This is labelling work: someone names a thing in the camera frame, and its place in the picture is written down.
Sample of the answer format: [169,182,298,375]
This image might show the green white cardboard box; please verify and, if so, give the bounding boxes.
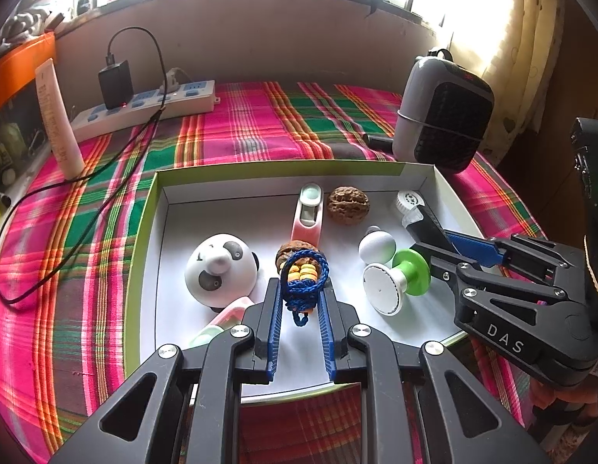
[126,162,490,404]

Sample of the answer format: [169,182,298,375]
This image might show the blue rope bracelet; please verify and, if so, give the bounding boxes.
[279,247,329,327]

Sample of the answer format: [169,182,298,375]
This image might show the pale crumpled bag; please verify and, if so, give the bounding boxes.
[0,7,68,46]

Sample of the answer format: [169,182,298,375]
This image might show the black charger adapter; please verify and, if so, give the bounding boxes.
[98,60,135,109]

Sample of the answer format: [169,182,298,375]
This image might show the white blue power strip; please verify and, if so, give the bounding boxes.
[69,80,221,143]

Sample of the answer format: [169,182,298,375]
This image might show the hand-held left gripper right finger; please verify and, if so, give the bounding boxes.
[317,278,551,464]

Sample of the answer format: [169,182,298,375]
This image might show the grey black portable heater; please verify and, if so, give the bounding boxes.
[392,48,495,175]

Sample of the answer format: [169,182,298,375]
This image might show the pink clip with mint disc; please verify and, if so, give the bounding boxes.
[190,297,255,349]

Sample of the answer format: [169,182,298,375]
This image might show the orange plastic tray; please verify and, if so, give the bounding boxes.
[0,31,55,119]

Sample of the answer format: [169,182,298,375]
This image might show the cream patterned curtain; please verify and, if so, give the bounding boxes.
[482,0,570,155]

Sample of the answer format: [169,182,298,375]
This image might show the white panda toy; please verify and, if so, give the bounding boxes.
[184,233,259,311]

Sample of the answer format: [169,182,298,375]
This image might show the white power plug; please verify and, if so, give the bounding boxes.
[158,68,191,95]

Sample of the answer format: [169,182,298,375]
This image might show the green white spool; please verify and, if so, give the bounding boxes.
[363,247,432,317]

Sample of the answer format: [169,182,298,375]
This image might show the brown walnut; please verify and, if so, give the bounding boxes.
[274,242,304,276]
[327,186,370,225]

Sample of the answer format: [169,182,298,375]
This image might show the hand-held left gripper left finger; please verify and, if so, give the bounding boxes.
[50,277,286,464]

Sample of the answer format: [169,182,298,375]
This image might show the black charger cable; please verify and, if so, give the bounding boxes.
[0,26,167,306]

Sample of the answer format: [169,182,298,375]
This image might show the small white round cap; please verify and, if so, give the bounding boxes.
[394,188,426,216]

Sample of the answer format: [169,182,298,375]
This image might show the person's right hand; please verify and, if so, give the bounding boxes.
[528,374,598,450]

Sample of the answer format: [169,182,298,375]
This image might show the black rectangular device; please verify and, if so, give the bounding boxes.
[401,204,457,254]

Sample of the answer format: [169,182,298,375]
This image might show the pink clip with round lens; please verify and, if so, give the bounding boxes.
[290,181,325,243]

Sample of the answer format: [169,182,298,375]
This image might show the cream cosmetic tube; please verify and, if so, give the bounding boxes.
[34,57,84,179]

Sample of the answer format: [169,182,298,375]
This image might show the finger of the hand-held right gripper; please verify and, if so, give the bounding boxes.
[412,241,570,306]
[446,231,587,295]

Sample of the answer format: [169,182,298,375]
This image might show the white ball-shaped knob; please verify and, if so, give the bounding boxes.
[358,225,396,264]

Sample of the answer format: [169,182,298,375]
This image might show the pink green plaid tablecloth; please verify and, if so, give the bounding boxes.
[0,81,561,464]

